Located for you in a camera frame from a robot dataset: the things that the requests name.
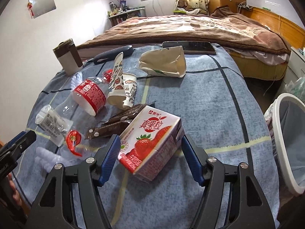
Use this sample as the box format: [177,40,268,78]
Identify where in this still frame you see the strawberry milk carton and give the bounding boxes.
[118,106,184,182]

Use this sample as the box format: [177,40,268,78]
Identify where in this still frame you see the white trash bin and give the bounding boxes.
[264,93,304,196]

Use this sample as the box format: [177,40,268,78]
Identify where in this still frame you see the person's left hand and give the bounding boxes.
[7,173,22,207]

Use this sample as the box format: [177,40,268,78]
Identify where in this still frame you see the white foam wrap sheet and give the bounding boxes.
[35,147,71,173]

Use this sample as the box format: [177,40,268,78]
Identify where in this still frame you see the small clear labelled container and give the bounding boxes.
[35,104,73,147]

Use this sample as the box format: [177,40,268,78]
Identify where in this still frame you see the blue plaid tablecloth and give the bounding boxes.
[13,44,280,228]

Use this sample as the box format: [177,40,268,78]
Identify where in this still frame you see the clear bottle red label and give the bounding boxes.
[55,69,112,121]

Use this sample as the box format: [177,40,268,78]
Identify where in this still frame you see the brown snack wrapper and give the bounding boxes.
[85,120,131,139]
[102,102,155,125]

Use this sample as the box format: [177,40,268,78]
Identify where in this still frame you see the brown white thermos mug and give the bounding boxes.
[53,38,83,76]

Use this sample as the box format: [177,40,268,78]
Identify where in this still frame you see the crushed patterned paper cup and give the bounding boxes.
[107,52,137,110]

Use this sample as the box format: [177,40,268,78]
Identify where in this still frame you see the dark blue glasses case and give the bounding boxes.
[92,46,134,65]

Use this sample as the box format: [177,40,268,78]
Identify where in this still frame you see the green plastic bag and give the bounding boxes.
[285,76,305,103]

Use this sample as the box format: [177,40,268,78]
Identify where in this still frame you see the red hanging knot ornament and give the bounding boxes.
[27,2,34,19]

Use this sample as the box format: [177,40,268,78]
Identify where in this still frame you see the white bedside cabinet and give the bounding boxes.
[274,47,305,99]

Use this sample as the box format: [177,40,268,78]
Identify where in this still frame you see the bed with brown blanket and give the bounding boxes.
[77,6,291,81]

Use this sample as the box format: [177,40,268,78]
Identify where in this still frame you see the crumpled beige paper bag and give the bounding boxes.
[139,46,187,78]

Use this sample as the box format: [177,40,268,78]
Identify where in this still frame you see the black smartphone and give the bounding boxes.
[162,41,216,55]

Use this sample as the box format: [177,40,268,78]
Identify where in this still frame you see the wooden headboard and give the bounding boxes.
[241,7,305,49]

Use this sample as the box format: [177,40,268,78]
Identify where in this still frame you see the teddy bear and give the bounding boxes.
[177,0,193,11]

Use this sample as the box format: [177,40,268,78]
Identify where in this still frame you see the silver wall panel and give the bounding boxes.
[28,0,56,19]

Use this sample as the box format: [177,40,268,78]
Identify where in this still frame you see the cluttered wall shelf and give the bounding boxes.
[109,6,146,27]

